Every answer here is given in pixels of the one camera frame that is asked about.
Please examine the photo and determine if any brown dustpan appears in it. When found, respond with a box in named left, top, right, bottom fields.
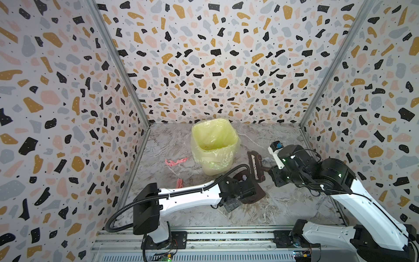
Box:
left=233, top=173, right=266, bottom=204

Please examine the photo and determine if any brown cartoon face brush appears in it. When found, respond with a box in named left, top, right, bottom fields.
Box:
left=247, top=151, right=271, bottom=183

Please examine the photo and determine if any bin with yellow bag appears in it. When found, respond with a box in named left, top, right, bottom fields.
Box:
left=191, top=119, right=241, bottom=176

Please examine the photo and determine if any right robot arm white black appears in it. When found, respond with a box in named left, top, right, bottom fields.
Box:
left=268, top=141, right=419, bottom=262

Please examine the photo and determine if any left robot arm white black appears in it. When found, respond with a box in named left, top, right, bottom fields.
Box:
left=133, top=178, right=256, bottom=244

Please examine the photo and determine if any pale blue paper scrap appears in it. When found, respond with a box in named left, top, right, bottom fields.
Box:
left=263, top=157, right=276, bottom=164

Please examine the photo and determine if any pink paper scrap middle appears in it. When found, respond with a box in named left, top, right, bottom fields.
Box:
left=176, top=179, right=183, bottom=188

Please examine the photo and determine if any pink paper scrap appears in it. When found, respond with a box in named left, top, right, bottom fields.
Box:
left=176, top=179, right=183, bottom=188
left=176, top=158, right=188, bottom=164
left=165, top=159, right=178, bottom=167

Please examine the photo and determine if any pink paper scrap upper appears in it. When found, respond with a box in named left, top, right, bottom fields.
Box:
left=176, top=158, right=188, bottom=164

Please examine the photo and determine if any pink paper scrap far left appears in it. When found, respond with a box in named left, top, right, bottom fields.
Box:
left=165, top=159, right=178, bottom=167

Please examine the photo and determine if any black corrugated cable conduit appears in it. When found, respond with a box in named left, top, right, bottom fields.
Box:
left=104, top=163, right=251, bottom=233

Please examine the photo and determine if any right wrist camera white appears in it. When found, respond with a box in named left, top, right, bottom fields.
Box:
left=268, top=141, right=284, bottom=169

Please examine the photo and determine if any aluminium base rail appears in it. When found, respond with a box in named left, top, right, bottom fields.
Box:
left=88, top=226, right=360, bottom=262

